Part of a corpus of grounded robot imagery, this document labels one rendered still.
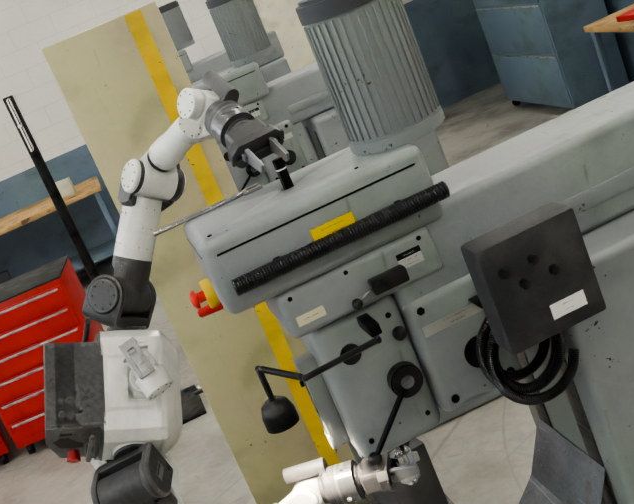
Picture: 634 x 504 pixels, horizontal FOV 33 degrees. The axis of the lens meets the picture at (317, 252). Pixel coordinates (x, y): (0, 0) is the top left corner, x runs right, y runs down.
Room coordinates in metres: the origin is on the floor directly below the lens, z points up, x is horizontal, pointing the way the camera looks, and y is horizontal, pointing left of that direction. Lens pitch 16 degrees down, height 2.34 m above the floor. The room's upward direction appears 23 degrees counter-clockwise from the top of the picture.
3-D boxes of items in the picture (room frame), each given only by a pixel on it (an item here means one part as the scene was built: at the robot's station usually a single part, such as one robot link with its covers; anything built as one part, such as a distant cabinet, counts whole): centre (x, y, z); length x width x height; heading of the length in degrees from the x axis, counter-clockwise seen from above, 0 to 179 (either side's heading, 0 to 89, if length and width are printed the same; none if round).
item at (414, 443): (2.44, 0.03, 1.03); 0.22 x 0.12 x 0.20; 16
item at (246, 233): (2.09, -0.01, 1.81); 0.47 x 0.26 x 0.16; 99
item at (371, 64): (2.12, -0.24, 2.05); 0.20 x 0.20 x 0.32
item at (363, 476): (2.10, 0.09, 1.22); 0.13 x 0.12 x 0.10; 167
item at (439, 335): (2.11, -0.19, 1.47); 0.24 x 0.19 x 0.26; 9
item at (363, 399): (2.08, 0.00, 1.47); 0.21 x 0.19 x 0.32; 9
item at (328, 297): (2.09, -0.04, 1.68); 0.34 x 0.24 x 0.10; 99
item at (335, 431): (2.07, 0.11, 1.45); 0.04 x 0.04 x 0.21; 9
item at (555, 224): (1.80, -0.35, 1.62); 0.20 x 0.09 x 0.21; 99
